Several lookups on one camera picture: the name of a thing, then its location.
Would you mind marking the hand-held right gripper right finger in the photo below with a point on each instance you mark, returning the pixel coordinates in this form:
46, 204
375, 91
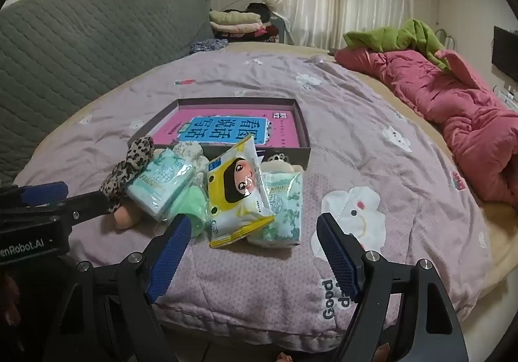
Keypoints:
338, 261

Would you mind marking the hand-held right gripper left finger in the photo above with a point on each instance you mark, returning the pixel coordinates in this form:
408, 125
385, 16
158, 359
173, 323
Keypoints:
170, 261

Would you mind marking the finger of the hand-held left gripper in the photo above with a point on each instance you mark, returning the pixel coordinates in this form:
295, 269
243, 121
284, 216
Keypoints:
87, 204
44, 191

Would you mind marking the small green tissue pack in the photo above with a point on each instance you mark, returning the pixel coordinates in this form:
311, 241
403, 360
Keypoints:
190, 204

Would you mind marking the leopard print scrunchie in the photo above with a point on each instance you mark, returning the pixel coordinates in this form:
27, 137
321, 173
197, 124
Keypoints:
135, 155

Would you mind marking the mint green tissue pack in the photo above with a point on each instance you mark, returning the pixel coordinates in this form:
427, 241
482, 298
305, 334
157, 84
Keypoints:
158, 184

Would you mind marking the leaf print tissue pack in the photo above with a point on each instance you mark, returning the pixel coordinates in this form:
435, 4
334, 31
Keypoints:
283, 208

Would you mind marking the yellow cartoon wet wipes pack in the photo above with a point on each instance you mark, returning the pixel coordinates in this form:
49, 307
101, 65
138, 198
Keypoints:
234, 188

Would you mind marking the grey shallow cardboard box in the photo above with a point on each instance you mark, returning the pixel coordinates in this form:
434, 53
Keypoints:
301, 123

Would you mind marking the white floral cloth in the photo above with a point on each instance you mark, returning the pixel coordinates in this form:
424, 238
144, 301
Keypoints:
190, 151

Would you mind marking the pink book with blue label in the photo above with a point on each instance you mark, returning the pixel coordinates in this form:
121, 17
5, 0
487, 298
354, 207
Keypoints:
170, 125

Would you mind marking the purple printed bed blanket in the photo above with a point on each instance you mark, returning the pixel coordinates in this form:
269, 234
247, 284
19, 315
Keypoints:
364, 123

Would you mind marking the grey quilted headboard cover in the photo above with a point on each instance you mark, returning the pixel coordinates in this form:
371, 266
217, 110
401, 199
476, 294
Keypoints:
81, 46

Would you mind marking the pink quilt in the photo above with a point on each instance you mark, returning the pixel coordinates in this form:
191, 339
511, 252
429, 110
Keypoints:
465, 115

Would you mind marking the blue white knit cloth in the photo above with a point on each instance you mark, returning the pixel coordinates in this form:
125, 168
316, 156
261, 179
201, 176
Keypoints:
208, 45

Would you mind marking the pink folded garment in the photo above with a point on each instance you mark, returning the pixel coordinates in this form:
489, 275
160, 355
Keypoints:
238, 28

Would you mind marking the cream folded garment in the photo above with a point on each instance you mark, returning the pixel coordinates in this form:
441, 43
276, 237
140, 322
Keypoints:
232, 17

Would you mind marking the green blanket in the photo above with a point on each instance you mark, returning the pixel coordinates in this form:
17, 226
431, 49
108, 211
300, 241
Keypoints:
417, 36

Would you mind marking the dark clothes pile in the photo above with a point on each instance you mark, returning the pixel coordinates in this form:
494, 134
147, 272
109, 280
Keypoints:
269, 32

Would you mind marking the black television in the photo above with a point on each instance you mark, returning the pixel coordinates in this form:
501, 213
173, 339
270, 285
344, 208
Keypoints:
506, 54

